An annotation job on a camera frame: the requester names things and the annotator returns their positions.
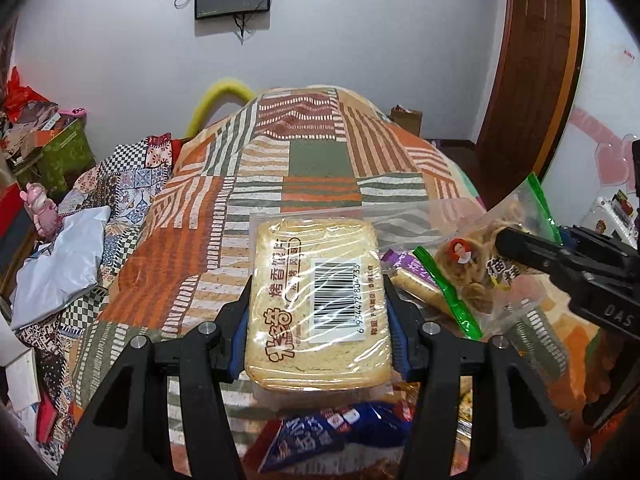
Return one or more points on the brown wooden door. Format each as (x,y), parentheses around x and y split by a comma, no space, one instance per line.
(535,65)

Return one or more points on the pink heart wall sticker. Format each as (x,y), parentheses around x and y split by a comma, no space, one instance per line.
(607,145)

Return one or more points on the clear zip bag green seal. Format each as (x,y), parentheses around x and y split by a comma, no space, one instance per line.
(500,220)

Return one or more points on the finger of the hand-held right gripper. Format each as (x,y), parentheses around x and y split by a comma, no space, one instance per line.
(531,252)
(595,241)

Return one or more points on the yellow plush tube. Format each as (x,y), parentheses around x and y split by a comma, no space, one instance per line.
(217,102)

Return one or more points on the white appliance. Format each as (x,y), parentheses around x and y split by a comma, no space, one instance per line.
(607,217)

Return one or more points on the cardboard box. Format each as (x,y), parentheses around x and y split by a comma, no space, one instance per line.
(407,120)

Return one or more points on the purple wrapped snack bar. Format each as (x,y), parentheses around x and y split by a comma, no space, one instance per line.
(420,287)

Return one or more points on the purple snack packet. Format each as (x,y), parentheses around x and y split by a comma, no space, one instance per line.
(402,266)

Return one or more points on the toast slices clear packet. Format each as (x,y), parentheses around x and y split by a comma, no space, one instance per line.
(316,305)

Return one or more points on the checkered floral quilt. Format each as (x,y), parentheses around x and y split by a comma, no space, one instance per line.
(130,180)

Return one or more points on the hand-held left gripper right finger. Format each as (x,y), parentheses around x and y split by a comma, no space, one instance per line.
(400,341)

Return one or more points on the grey plastic bag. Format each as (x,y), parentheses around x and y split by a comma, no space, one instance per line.
(60,270)

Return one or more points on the red plastic bag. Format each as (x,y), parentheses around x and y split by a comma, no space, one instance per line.
(22,95)

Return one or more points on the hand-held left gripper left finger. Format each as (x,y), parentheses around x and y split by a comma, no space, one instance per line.
(238,331)

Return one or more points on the blue snack packet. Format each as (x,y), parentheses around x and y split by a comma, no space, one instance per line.
(345,432)

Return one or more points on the pink toy figure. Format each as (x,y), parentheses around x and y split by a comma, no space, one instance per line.
(44,210)

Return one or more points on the striped patchwork blanket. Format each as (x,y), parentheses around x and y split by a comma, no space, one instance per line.
(310,160)

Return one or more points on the green patterned box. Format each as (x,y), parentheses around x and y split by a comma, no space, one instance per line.
(62,152)

